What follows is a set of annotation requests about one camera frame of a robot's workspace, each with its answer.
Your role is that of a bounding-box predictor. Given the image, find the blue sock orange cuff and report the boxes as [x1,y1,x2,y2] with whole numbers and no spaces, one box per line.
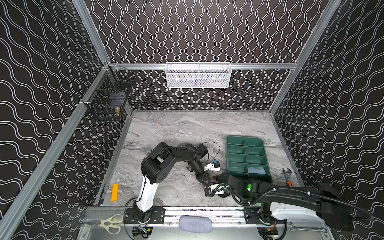
[248,166,267,175]

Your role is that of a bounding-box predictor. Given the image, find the green compartment tray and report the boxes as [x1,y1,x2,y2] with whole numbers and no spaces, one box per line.
[226,136,273,184]

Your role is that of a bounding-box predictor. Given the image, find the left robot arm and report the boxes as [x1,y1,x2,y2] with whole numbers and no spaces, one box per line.
[134,142,210,215]

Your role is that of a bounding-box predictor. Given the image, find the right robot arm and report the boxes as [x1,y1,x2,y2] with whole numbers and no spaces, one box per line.
[205,174,374,232]

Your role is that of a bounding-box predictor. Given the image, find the grey cloth pad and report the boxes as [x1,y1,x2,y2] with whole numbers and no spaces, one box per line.
[179,216,213,234]

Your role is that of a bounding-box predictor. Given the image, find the silver combination wrench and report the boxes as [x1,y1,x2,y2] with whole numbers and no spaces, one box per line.
[287,222,328,233]

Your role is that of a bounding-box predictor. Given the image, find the yellow block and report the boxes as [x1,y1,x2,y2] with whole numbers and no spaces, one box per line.
[111,184,120,202]

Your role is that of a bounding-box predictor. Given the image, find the brass padlock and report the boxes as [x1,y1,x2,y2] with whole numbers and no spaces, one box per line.
[115,107,121,117]

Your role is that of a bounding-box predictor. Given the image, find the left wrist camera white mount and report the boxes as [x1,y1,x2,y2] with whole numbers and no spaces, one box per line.
[204,160,221,172]

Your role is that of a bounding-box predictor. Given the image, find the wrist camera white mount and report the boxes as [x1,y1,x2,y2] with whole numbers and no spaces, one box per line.
[204,184,230,198]
[204,160,221,172]

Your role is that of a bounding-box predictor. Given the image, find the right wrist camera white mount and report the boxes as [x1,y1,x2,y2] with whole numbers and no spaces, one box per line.
[204,184,230,198]

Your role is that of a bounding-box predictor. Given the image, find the adjustable wrench orange handle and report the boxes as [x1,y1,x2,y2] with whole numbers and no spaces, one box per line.
[282,168,293,187]

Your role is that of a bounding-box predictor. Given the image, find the front aluminium rail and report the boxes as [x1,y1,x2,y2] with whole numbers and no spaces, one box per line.
[84,205,325,228]

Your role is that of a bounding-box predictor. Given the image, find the scissors cream handles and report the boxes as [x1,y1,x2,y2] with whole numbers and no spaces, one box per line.
[97,214,124,235]

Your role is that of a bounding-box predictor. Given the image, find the white wire basket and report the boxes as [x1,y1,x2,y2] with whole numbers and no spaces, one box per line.
[165,62,232,89]

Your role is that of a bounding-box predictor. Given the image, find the black wire basket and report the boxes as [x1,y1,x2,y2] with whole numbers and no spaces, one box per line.
[85,66,137,122]

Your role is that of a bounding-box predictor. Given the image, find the aluminium frame profile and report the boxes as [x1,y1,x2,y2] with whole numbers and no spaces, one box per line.
[73,0,110,63]

